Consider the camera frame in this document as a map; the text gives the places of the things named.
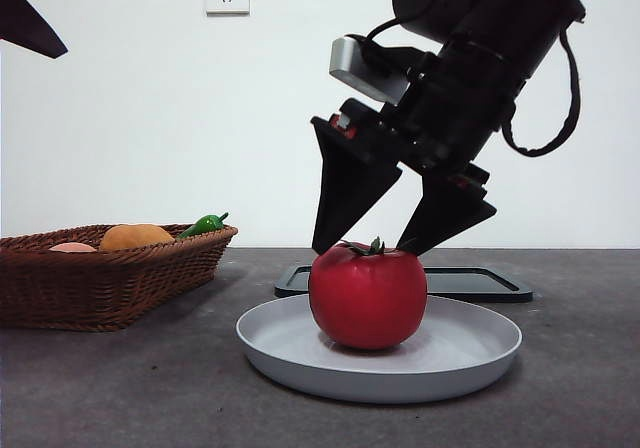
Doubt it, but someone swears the red tomato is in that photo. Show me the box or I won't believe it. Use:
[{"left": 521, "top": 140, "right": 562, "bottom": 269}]
[{"left": 308, "top": 236, "right": 429, "bottom": 351}]

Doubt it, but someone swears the dark rectangular tray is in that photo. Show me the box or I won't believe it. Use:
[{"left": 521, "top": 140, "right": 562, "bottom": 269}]
[{"left": 274, "top": 265, "right": 534, "bottom": 303}]

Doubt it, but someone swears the green chili pepper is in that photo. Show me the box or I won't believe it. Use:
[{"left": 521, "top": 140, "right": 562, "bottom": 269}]
[{"left": 175, "top": 211, "right": 230, "bottom": 240}]

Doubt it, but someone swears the pale grey round plate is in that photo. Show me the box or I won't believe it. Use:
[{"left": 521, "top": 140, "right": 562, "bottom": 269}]
[{"left": 235, "top": 295, "right": 523, "bottom": 405}]

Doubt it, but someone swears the orange round fruit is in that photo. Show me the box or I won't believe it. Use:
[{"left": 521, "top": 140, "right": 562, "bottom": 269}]
[{"left": 98, "top": 223, "right": 176, "bottom": 253}]

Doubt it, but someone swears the pink peach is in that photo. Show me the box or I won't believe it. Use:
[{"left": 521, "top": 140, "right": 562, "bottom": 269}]
[{"left": 48, "top": 242, "right": 98, "bottom": 254}]

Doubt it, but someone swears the brown wicker basket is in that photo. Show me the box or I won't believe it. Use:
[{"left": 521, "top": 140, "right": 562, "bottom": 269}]
[{"left": 0, "top": 223, "right": 239, "bottom": 333}]

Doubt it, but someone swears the pale grey camera box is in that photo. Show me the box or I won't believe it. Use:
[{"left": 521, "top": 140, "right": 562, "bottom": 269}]
[{"left": 328, "top": 36, "right": 409, "bottom": 105}]

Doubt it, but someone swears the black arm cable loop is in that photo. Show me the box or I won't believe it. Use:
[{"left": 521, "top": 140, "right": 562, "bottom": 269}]
[{"left": 501, "top": 30, "right": 584, "bottom": 158}]

